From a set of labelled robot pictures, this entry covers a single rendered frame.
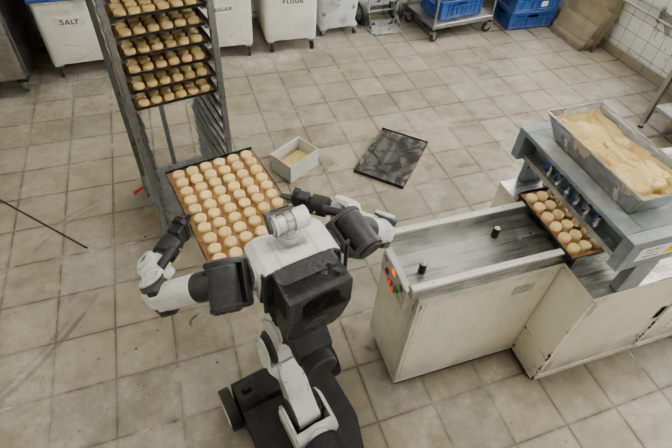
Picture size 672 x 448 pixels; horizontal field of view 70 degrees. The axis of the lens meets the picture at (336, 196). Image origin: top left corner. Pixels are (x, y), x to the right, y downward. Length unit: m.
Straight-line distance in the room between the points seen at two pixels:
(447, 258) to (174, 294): 1.15
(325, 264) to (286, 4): 3.79
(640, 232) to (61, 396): 2.68
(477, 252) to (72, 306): 2.24
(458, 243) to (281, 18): 3.35
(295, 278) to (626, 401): 2.17
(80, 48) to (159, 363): 3.07
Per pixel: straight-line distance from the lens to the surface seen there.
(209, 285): 1.41
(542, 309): 2.54
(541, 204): 2.39
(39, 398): 2.96
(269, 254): 1.42
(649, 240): 2.07
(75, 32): 4.91
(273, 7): 4.93
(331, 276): 1.38
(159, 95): 2.66
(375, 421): 2.63
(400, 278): 2.02
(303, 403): 2.25
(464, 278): 2.01
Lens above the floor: 2.45
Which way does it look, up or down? 45 degrees down
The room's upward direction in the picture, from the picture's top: 4 degrees clockwise
